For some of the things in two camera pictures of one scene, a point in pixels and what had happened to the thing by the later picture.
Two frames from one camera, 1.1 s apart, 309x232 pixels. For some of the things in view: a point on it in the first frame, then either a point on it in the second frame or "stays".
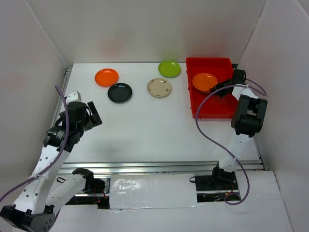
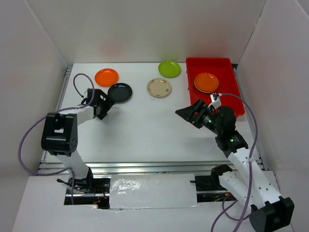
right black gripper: (219, 86) -> (188, 113)
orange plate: (204, 81) stays
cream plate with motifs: (159, 87) stays
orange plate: (106, 77) stays
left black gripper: (95, 120) -> (108, 103)
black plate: (119, 93) stays
